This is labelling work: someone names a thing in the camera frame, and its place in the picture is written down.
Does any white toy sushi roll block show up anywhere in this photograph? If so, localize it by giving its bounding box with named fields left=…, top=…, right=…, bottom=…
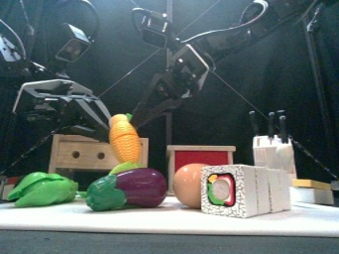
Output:
left=200, top=164, right=292, bottom=219

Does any yellow and white toy block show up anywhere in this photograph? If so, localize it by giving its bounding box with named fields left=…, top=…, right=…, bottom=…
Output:
left=289, top=178, right=336, bottom=206

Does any purple toy eggplant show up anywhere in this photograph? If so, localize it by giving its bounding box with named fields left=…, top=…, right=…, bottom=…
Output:
left=84, top=167, right=169, bottom=212

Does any wooden box with red panel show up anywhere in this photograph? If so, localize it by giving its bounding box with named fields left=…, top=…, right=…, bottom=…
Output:
left=165, top=144, right=239, bottom=196

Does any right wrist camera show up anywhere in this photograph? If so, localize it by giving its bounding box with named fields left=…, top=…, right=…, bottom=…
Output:
left=130, top=7, right=180, bottom=50

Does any yellow toy corn cob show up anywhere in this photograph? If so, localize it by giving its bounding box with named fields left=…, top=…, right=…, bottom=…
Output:
left=106, top=112, right=142, bottom=165

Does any green toy corn husk piece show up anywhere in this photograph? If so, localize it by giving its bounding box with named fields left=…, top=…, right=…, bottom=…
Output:
left=5, top=171, right=81, bottom=209
left=108, top=161, right=145, bottom=176

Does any wooden box with round holes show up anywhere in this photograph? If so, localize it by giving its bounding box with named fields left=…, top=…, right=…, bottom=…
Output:
left=46, top=133, right=150, bottom=181

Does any white cutting board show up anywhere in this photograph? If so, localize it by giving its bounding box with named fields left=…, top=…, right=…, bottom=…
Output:
left=0, top=193, right=339, bottom=239

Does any white toy knife block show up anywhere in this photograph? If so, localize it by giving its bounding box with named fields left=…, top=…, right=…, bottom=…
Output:
left=252, top=133, right=296, bottom=182

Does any black handled toy knife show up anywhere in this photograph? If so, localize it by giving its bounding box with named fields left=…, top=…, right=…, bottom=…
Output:
left=275, top=109, right=289, bottom=144
left=265, top=111, right=276, bottom=139
left=248, top=110, right=260, bottom=137

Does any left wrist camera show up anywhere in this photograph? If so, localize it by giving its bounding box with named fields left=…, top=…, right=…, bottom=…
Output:
left=53, top=22, right=92, bottom=64

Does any thin white diagonal cord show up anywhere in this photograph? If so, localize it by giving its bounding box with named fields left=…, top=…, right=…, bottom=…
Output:
left=129, top=0, right=339, bottom=182
left=0, top=0, right=224, bottom=175

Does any tan toy egg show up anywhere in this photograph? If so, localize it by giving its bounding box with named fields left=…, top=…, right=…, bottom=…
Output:
left=170, top=162, right=215, bottom=209

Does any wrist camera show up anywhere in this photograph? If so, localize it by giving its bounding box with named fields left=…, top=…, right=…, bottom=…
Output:
left=53, top=22, right=92, bottom=64
left=130, top=7, right=180, bottom=50

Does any vertical metal frame pole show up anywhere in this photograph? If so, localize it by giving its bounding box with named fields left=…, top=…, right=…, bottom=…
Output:
left=165, top=0, right=174, bottom=147

